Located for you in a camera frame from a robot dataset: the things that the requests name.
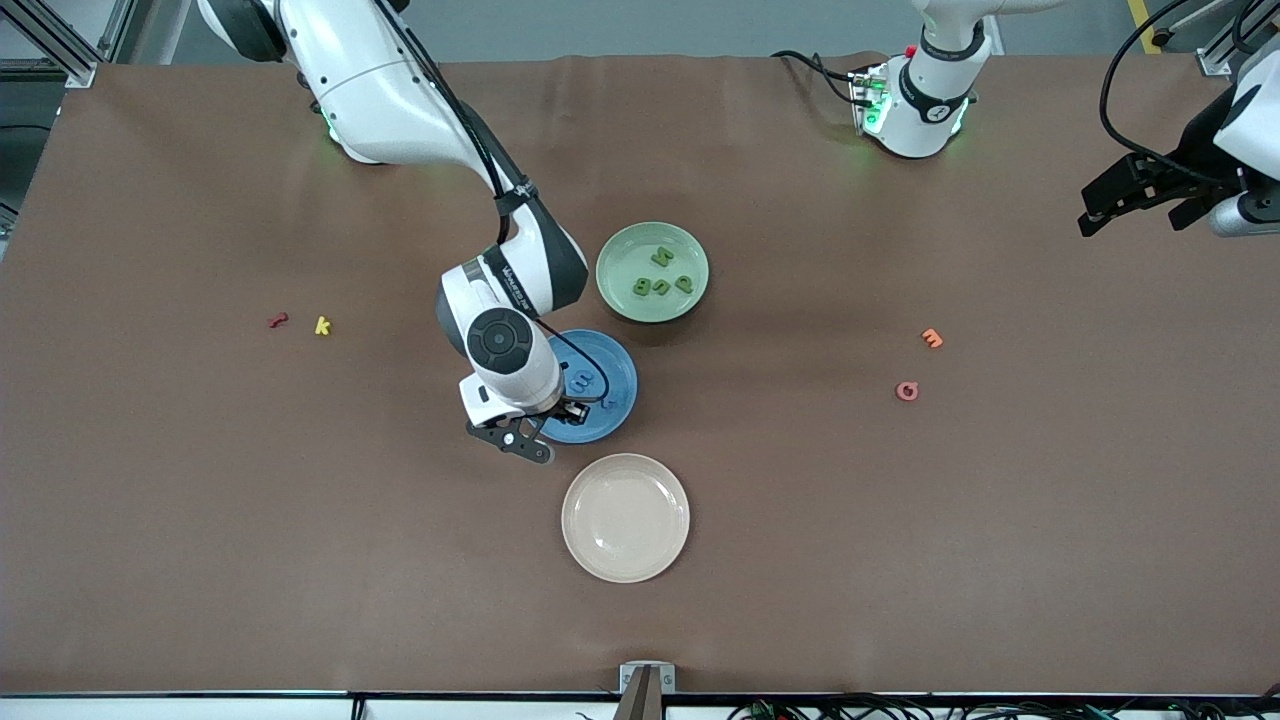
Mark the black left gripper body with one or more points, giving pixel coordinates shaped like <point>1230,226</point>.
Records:
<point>1183,172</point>

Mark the blue foam letter E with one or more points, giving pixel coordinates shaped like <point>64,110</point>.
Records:
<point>583,381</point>

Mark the green foam letter N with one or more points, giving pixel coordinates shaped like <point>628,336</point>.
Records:
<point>662,257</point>

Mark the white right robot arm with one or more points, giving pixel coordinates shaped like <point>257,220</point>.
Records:
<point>360,70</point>

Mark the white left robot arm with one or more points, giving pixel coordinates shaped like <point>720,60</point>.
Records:
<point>930,90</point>

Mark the blue plate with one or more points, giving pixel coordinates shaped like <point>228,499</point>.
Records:
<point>600,430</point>

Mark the beige plate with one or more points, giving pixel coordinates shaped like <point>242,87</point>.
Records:
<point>625,518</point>

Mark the green plate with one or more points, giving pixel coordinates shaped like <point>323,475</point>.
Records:
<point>640,250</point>

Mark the brown table mat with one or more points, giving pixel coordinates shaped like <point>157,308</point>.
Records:
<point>400,560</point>

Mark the aluminium frame profile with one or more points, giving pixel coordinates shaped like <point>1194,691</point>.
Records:
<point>1212,62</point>
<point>78,70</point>

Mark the silver camera mount bracket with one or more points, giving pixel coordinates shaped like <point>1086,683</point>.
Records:
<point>645,700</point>

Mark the white table edge rail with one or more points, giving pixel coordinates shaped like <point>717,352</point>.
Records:
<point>200,710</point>

